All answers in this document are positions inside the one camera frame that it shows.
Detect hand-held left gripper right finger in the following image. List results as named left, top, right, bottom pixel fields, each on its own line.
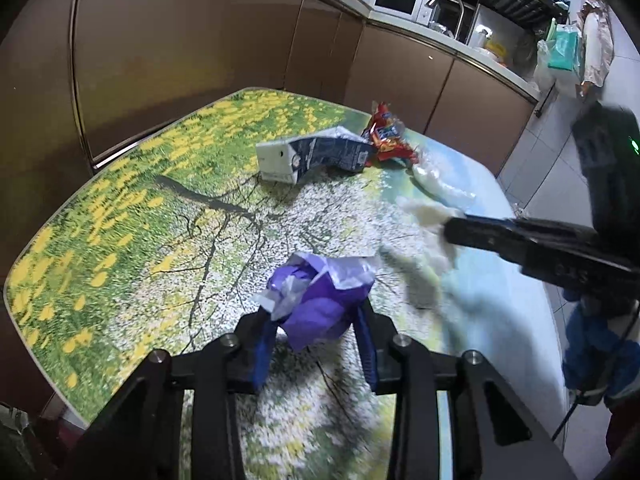
left=355, top=300, right=576, bottom=480

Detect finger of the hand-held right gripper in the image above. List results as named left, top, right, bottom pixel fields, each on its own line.
left=442, top=214, right=601, bottom=275

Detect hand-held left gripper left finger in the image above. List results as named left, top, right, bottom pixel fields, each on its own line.
left=75, top=310, right=279, bottom=480

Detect purple wrapper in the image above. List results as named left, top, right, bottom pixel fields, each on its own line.
left=252, top=254, right=381, bottom=352

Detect white plastic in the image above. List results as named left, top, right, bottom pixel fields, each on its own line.
left=395, top=196, right=462, bottom=273

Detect person's right forearm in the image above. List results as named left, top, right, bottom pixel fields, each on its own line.
left=562, top=302, right=638, bottom=403

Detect hanging brown and white bags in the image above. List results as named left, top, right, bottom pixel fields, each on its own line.
left=580, top=0, right=615, bottom=96

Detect teal plastic bag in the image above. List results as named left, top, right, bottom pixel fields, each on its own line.
left=537, top=20, right=583, bottom=96

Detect red and blue snack packet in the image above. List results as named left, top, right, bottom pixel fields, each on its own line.
left=361, top=119, right=418, bottom=163

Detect white and blue milk carton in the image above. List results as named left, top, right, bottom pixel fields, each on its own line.
left=256, top=127, right=376, bottom=183

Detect white kitchen countertop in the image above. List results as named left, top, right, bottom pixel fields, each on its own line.
left=280, top=0, right=543, bottom=103

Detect chrome faucet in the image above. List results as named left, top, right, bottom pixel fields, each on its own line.
left=425, top=0, right=466, bottom=41

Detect white microwave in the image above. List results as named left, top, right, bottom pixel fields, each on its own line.
left=372, top=0, right=426, bottom=22

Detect row of brown cabinet doors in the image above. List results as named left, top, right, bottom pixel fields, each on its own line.
left=0, top=0, right=540, bottom=281

